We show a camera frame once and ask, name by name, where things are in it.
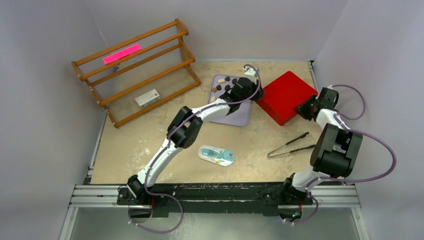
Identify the red box lid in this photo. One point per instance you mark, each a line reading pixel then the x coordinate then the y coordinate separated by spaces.
pixel 283 95

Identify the aluminium frame rail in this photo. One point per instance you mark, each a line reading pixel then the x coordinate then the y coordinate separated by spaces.
pixel 105 196

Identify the small white stationery box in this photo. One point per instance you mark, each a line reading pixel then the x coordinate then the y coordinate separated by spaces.
pixel 148 98

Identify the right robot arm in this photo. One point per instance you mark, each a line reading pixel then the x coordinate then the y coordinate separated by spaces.
pixel 336 150

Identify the blue correction tape package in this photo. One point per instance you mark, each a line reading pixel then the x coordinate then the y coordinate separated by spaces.
pixel 219 156

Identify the wooden tiered shelf rack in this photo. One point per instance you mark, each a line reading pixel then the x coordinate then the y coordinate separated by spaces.
pixel 163 63

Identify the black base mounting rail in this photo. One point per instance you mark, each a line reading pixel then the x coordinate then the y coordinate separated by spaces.
pixel 267 198

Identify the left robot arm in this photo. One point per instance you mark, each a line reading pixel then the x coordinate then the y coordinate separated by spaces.
pixel 184 130

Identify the lavender plastic tray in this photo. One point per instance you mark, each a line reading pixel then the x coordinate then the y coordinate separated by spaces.
pixel 241 117

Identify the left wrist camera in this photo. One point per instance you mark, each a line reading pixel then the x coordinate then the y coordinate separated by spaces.
pixel 251 74

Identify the metal tongs with black tips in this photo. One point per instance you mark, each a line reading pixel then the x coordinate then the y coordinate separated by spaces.
pixel 289 147

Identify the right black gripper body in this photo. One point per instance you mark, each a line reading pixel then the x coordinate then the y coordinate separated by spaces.
pixel 316 102

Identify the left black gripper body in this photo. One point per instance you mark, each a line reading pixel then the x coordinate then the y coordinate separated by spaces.
pixel 256 97

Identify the pink sticky note strip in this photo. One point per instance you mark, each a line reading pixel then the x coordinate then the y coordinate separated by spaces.
pixel 121 54

